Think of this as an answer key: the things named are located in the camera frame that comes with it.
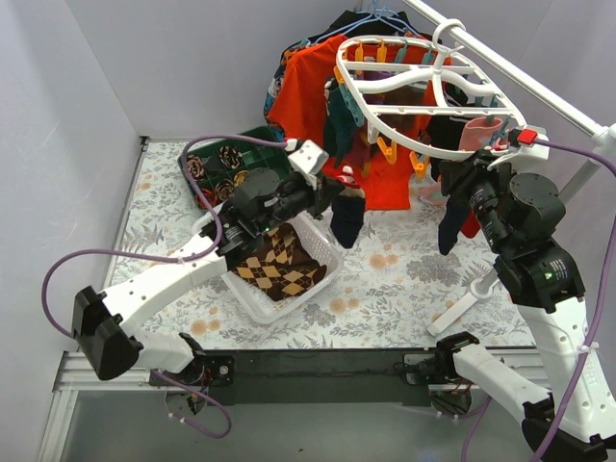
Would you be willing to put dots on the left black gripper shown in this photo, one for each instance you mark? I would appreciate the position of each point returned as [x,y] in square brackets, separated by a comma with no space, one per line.
[319,195]

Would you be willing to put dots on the dark patterned shirt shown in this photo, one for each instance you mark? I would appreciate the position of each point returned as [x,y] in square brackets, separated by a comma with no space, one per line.
[276,85]

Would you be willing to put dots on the green divided organizer tray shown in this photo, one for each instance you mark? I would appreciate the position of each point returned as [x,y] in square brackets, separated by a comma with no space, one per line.
[219,167]

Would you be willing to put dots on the floral table mat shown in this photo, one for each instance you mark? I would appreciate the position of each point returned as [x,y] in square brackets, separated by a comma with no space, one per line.
[394,283]

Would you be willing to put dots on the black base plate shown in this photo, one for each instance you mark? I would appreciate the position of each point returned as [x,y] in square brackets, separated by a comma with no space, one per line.
[299,376]

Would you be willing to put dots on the black striped sock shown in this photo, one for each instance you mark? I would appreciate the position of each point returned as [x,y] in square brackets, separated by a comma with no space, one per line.
[444,131]

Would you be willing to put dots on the pink patterned sock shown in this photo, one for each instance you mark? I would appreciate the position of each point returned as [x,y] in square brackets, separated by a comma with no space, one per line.
[476,134]

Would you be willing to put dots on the blue wire hanger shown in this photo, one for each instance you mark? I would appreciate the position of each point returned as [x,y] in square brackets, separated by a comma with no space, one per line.
[376,21]

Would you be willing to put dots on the orange t-shirt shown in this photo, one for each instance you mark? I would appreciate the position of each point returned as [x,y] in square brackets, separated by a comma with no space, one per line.
[300,111]

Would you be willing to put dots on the brown argyle sock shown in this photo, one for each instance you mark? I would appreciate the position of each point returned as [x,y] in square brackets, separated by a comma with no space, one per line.
[281,268]

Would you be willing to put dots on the teal green sock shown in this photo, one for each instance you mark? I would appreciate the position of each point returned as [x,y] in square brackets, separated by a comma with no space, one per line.
[340,127]

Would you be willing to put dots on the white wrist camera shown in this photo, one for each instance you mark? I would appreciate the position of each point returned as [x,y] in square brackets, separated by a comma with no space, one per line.
[306,158]
[524,151]

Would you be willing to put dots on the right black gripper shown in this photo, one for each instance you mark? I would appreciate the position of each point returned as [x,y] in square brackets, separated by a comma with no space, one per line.
[462,174]

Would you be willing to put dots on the navy blue sock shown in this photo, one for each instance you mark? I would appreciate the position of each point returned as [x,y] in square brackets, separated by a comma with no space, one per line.
[450,226]

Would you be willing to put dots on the navy beige red sock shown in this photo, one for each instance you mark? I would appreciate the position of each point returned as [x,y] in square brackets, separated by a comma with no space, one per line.
[348,209]

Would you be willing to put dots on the white sock clip hanger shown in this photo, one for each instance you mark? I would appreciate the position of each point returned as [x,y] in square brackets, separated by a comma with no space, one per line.
[388,81]

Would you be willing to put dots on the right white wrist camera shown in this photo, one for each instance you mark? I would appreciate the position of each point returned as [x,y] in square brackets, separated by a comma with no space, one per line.
[524,151]

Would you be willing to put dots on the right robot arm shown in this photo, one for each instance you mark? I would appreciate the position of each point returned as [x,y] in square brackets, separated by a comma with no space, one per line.
[572,418]

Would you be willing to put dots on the white clothes rack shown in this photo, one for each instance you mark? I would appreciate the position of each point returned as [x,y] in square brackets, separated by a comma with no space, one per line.
[556,61]

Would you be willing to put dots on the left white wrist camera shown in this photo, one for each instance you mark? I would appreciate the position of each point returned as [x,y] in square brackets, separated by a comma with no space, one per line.
[306,158]

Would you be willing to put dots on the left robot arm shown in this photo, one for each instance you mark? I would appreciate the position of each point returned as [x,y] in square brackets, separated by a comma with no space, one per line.
[107,325]

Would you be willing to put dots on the white plastic basket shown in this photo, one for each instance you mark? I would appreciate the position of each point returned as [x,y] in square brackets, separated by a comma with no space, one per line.
[259,305]

